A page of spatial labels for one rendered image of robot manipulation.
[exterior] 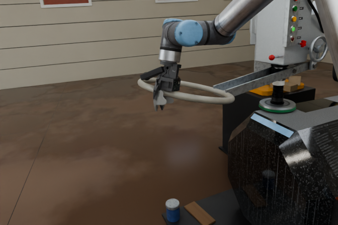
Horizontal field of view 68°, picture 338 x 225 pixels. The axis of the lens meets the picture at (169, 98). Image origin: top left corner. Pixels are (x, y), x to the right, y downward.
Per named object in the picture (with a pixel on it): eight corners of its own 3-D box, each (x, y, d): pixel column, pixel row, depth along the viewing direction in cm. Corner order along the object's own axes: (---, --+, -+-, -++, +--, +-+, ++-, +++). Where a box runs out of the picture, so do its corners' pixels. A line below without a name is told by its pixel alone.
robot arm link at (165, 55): (155, 48, 102) (167, 50, 111) (154, 60, 103) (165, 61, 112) (174, 51, 98) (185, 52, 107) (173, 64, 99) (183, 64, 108)
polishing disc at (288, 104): (303, 104, 158) (303, 103, 158) (281, 112, 148) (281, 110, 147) (273, 97, 175) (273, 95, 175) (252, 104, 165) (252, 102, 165)
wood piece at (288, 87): (269, 87, 226) (269, 82, 225) (277, 86, 231) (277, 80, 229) (290, 91, 209) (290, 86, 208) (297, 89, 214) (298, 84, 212)
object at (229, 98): (198, 87, 161) (199, 82, 160) (255, 107, 119) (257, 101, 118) (124, 79, 138) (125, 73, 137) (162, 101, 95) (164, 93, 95)
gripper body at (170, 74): (170, 93, 102) (175, 63, 99) (153, 89, 105) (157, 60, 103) (179, 92, 108) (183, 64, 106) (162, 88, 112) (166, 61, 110)
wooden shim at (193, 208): (183, 207, 196) (183, 206, 195) (194, 202, 201) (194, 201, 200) (204, 228, 175) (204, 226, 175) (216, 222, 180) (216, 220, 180)
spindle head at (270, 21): (293, 59, 174) (299, -11, 161) (324, 63, 155) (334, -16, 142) (254, 66, 160) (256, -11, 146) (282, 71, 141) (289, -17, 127)
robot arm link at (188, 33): (209, 18, 88) (193, 21, 100) (179, 18, 84) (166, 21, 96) (208, 46, 90) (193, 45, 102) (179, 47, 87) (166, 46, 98)
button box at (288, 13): (292, 45, 140) (297, -10, 132) (296, 45, 138) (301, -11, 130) (281, 46, 137) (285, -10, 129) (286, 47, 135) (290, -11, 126)
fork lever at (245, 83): (292, 64, 173) (292, 57, 172) (319, 68, 157) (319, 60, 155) (209, 92, 147) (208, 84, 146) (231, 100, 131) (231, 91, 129)
